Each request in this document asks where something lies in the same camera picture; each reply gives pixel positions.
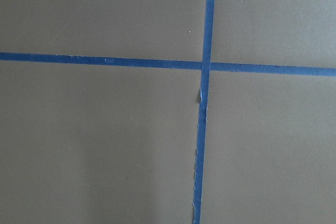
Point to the blue tape strip crosswise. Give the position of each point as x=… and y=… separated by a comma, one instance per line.
x=169, y=64

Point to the blue tape strip lengthwise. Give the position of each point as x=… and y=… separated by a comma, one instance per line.
x=202, y=112

